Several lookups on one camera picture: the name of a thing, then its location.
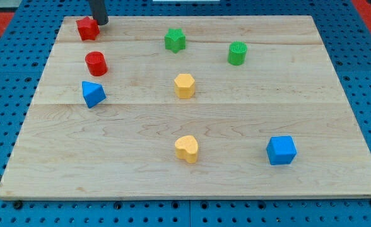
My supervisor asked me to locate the yellow hexagon block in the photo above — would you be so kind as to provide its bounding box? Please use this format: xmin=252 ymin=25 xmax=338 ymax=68
xmin=174 ymin=74 xmax=196 ymax=99

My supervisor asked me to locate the green cylinder block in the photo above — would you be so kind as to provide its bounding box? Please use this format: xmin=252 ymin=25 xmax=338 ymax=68
xmin=228 ymin=41 xmax=247 ymax=66

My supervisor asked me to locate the yellow heart block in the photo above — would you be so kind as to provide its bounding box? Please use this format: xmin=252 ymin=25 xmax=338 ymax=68
xmin=174 ymin=135 xmax=199 ymax=164

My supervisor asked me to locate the red cylinder block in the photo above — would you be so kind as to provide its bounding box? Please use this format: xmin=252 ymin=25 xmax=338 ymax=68
xmin=85 ymin=51 xmax=108 ymax=76

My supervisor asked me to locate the green star block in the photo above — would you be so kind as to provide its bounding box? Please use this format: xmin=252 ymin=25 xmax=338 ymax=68
xmin=164 ymin=28 xmax=186 ymax=53

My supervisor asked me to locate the red star block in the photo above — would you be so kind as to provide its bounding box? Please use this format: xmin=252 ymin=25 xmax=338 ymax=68
xmin=76 ymin=16 xmax=100 ymax=41

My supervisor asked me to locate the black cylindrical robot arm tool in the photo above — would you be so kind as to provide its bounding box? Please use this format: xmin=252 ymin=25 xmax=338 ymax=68
xmin=88 ymin=0 xmax=109 ymax=25

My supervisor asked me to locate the blue cube block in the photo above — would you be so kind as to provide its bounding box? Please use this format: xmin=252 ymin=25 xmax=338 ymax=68
xmin=266 ymin=136 xmax=297 ymax=165

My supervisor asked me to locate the light wooden board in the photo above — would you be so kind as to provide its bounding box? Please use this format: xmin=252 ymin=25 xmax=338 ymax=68
xmin=0 ymin=16 xmax=371 ymax=201

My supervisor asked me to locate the blue triangular prism block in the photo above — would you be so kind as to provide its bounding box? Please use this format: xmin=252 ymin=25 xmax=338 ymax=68
xmin=81 ymin=81 xmax=106 ymax=108

